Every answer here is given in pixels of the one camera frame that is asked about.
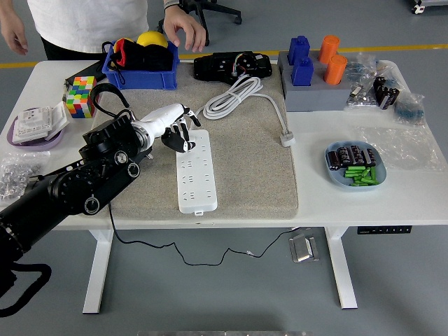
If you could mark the orange cylinder block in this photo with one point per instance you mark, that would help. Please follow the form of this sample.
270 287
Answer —
329 49
335 70

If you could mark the person's right forearm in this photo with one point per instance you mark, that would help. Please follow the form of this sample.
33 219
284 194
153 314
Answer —
6 6

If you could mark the person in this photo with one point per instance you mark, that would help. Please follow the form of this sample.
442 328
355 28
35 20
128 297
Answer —
87 21

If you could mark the person's right hand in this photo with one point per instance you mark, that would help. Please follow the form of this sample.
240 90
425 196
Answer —
14 33

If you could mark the clear bag of metal nuts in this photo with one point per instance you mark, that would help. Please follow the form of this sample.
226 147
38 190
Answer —
14 171

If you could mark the grey block base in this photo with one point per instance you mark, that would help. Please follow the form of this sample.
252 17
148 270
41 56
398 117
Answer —
315 98

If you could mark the blue plastic bin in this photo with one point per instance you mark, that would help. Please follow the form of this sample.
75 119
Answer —
140 80

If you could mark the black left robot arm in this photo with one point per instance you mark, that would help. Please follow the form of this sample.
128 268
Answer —
52 192

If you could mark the clear bag of blue parts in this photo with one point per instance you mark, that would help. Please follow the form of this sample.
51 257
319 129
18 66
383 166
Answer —
409 110

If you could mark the blue bottle-shaped block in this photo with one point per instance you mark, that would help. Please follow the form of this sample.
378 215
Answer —
299 47
302 71

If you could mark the grey-brown mat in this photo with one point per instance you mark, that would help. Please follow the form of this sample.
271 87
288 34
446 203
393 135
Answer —
245 175

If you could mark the clear bag of metal parts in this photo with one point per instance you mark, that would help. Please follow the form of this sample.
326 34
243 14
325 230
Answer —
360 99

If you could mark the large empty clear bag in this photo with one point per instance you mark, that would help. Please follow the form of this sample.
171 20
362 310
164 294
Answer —
402 147

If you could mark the yellow ball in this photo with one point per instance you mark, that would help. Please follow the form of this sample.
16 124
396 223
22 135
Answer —
152 38

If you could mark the person's left forearm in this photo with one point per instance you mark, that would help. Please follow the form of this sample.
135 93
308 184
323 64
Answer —
171 3

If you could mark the white table leg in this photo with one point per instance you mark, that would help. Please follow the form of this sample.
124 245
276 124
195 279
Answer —
98 273
341 273

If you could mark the light blue tray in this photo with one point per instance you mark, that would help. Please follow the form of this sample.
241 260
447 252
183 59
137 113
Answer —
337 180

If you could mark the green small battery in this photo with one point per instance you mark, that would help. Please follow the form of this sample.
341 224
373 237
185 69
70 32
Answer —
353 173
366 172
362 179
354 168
373 174
358 183

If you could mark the colourful puzzle cube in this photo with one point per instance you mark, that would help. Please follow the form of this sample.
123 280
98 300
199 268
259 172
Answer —
80 96

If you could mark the metal foot pedal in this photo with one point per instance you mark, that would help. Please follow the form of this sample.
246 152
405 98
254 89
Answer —
301 248

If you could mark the black office chair base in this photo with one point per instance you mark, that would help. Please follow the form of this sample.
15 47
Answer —
224 12

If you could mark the white cart with wheel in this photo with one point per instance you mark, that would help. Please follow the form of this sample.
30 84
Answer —
427 5

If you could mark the black flat box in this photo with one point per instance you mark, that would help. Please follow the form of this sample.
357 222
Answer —
89 68

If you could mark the black cylindrical capacitor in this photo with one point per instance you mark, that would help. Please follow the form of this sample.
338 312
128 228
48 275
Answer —
378 84
390 98
382 95

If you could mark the white wall socket panel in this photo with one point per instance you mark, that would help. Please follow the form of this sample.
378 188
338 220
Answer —
31 122

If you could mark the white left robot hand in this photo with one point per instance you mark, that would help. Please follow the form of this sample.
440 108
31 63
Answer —
162 117

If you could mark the black cylindrical battery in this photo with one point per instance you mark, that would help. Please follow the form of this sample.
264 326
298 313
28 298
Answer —
334 160
357 155
370 157
344 155

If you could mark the clear bag of blue resistors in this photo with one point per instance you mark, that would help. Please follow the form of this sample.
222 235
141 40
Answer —
362 68

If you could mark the purple tray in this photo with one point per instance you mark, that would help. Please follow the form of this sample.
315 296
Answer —
35 145

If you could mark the black table control panel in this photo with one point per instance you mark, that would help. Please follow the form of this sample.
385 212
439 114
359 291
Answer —
384 230

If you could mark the person's left hand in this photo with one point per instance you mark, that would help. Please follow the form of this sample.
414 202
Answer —
182 24

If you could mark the black cloth with red trim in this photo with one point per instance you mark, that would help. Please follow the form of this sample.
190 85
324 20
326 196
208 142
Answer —
150 57

